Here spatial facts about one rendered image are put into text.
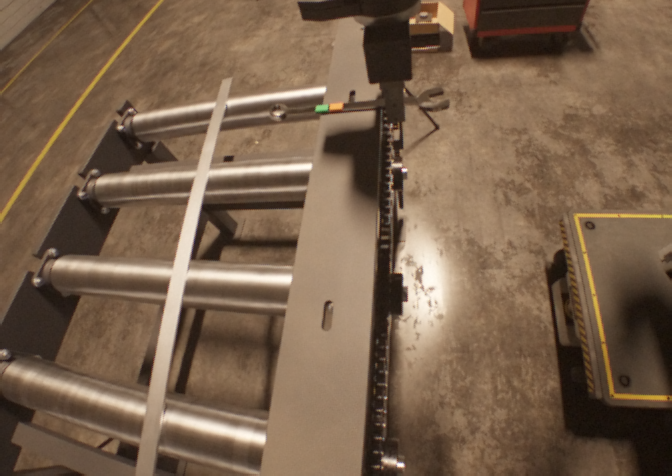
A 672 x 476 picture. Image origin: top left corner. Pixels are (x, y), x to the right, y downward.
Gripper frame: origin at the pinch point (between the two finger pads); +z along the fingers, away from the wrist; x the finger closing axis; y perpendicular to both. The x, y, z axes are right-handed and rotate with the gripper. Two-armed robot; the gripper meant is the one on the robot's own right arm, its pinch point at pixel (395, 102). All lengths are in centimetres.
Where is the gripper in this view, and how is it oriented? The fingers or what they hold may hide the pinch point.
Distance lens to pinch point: 47.5
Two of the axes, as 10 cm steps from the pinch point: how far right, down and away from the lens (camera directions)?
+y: 9.7, -0.2, -2.5
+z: 2.2, 5.0, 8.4
